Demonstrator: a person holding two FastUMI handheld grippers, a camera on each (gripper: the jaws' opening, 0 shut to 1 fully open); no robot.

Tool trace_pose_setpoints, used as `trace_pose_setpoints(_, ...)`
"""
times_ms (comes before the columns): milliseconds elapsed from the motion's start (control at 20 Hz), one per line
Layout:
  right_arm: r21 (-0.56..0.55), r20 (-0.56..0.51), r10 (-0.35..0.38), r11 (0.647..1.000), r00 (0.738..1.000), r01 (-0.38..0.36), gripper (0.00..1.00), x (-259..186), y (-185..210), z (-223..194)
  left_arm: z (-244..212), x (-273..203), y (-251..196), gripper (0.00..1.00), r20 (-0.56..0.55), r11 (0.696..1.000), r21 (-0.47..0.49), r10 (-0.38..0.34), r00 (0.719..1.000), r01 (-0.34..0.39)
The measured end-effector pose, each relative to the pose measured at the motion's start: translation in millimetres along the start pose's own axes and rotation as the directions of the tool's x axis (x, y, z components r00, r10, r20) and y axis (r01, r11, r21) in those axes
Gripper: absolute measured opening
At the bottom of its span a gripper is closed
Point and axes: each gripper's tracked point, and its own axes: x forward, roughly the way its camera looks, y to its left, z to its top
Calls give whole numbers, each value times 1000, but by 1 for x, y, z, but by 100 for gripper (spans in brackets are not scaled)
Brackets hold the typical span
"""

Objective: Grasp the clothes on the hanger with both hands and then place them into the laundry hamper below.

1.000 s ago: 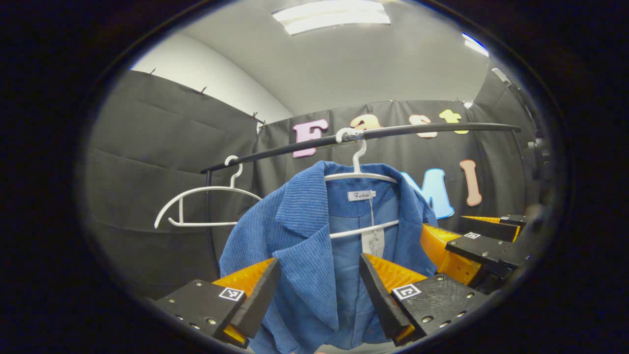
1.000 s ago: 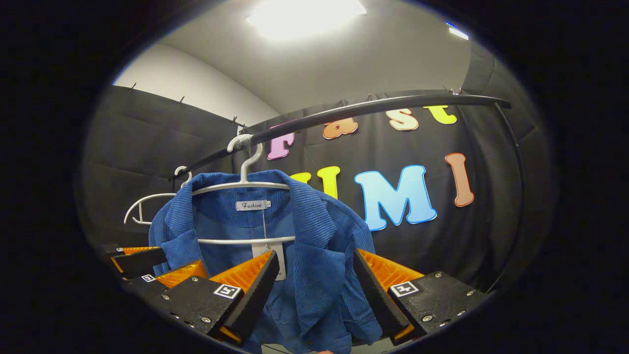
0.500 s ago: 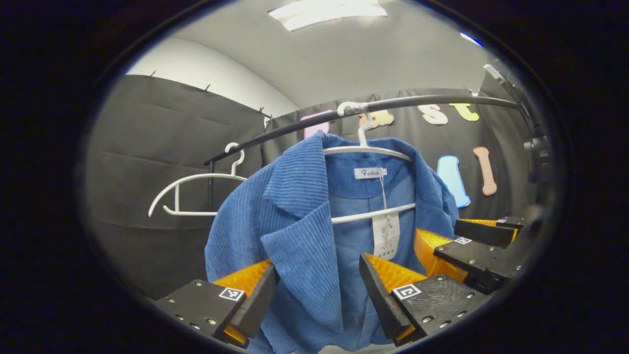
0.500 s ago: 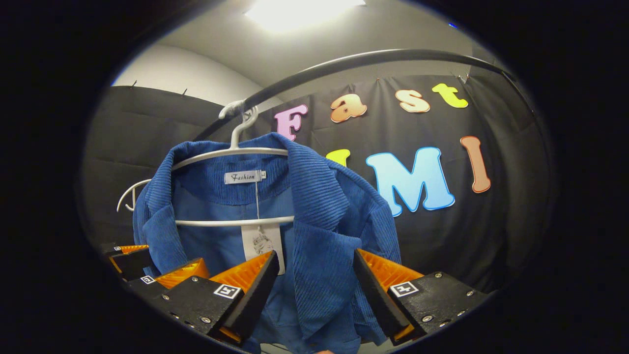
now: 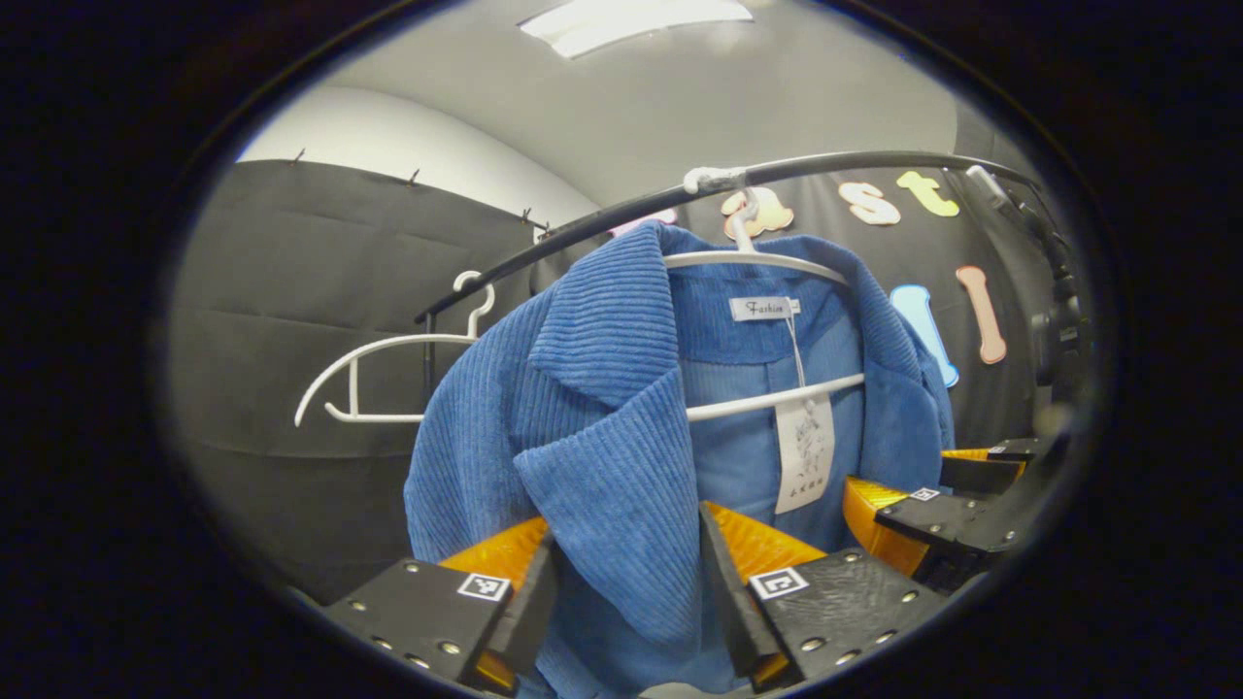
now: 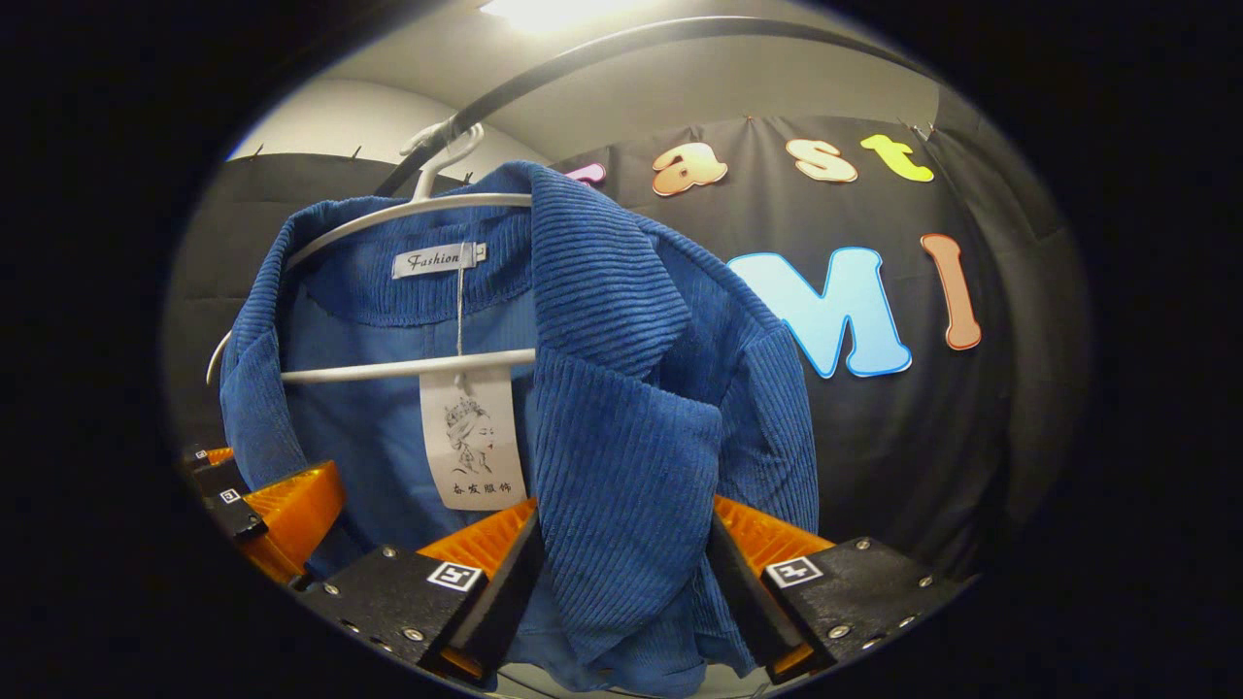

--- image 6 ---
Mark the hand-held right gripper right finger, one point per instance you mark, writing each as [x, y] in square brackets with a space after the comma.
[743, 582]

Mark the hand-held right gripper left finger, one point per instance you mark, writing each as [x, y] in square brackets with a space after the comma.
[510, 602]

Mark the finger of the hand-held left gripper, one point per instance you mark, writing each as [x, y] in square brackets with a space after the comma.
[291, 515]
[199, 456]

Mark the white plastic clothes hanger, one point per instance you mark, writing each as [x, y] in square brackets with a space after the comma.
[408, 367]

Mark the black clothes rack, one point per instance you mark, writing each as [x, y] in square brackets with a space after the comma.
[631, 32]

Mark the large ceiling light panel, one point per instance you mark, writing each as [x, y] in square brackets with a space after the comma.
[549, 14]

